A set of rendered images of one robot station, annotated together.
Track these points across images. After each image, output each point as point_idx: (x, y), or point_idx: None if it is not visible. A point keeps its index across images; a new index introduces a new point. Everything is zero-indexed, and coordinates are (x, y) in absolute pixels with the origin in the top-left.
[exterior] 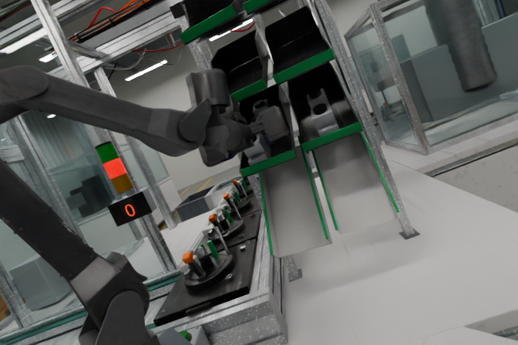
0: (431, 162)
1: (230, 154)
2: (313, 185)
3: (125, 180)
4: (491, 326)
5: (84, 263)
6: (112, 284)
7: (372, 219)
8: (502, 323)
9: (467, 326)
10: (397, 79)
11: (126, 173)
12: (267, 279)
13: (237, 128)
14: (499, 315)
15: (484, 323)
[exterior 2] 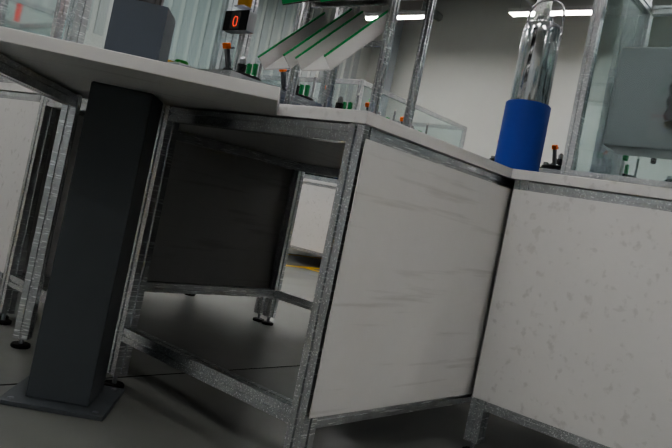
0: (535, 171)
1: None
2: (315, 33)
3: None
4: (289, 111)
5: None
6: None
7: (321, 67)
8: (294, 112)
9: (280, 105)
10: (582, 62)
11: None
12: (249, 77)
13: None
14: (296, 105)
15: (287, 107)
